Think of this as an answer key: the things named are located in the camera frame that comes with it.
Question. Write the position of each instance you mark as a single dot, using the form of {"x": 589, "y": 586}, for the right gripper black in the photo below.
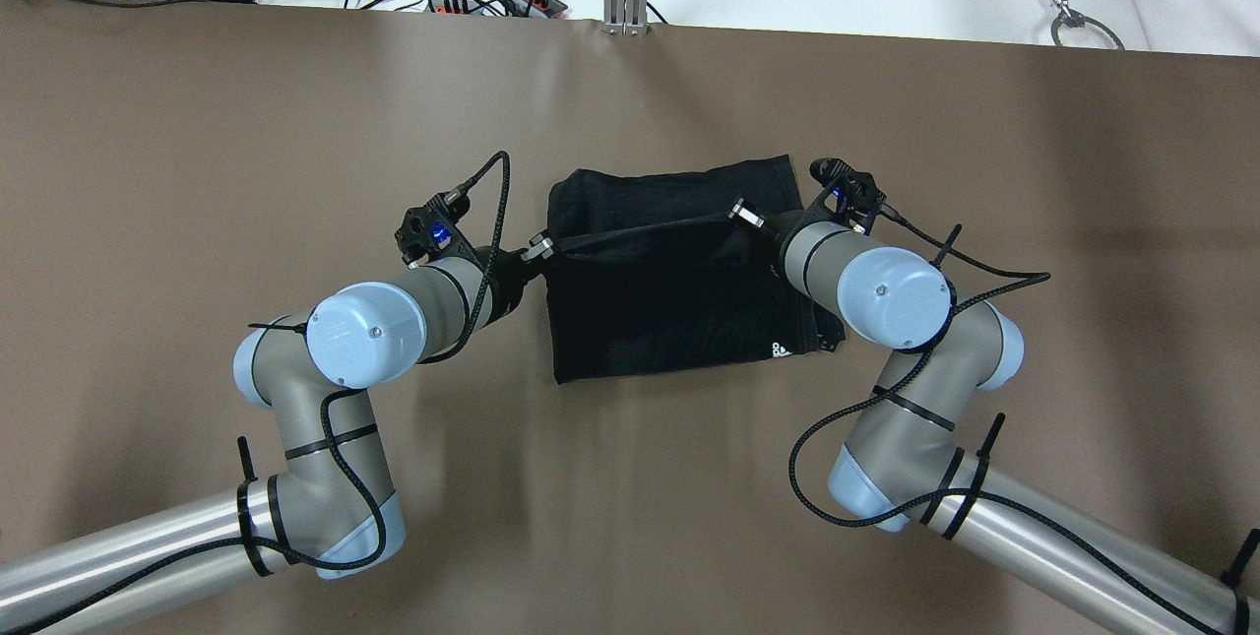
{"x": 780, "y": 224}

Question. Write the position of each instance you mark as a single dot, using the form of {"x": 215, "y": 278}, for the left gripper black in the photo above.
{"x": 508, "y": 274}

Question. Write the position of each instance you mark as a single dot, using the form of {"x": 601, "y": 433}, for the black t-shirt with logo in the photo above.
{"x": 650, "y": 274}

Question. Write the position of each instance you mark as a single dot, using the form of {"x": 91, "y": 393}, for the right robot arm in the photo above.
{"x": 900, "y": 463}

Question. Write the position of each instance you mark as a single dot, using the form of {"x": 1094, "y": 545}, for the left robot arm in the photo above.
{"x": 334, "y": 507}

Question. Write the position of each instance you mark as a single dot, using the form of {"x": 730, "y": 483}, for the black orange usb hub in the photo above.
{"x": 540, "y": 9}

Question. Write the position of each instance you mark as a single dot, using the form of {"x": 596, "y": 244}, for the metal reacher tool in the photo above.
{"x": 1067, "y": 17}

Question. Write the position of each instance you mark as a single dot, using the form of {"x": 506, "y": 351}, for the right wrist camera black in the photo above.
{"x": 849, "y": 198}

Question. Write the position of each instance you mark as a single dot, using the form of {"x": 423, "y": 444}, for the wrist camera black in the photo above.
{"x": 430, "y": 233}
{"x": 849, "y": 198}

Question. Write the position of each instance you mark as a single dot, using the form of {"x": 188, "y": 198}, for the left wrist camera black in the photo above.
{"x": 430, "y": 233}

